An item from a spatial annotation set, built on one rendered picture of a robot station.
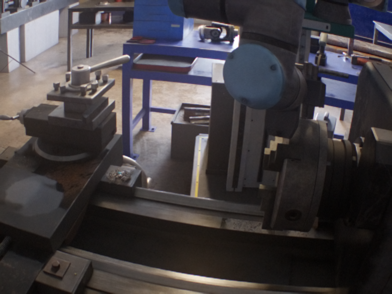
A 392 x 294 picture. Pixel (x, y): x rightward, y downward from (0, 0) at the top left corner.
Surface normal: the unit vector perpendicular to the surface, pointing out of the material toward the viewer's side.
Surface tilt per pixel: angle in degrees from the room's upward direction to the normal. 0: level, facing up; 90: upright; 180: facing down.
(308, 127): 7
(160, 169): 0
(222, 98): 90
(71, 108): 90
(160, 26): 90
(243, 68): 75
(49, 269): 0
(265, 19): 70
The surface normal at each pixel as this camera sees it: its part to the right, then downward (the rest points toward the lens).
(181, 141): -0.15, 0.47
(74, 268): 0.05, -0.87
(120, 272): -0.12, -0.23
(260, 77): -0.51, 0.14
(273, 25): -0.17, 0.15
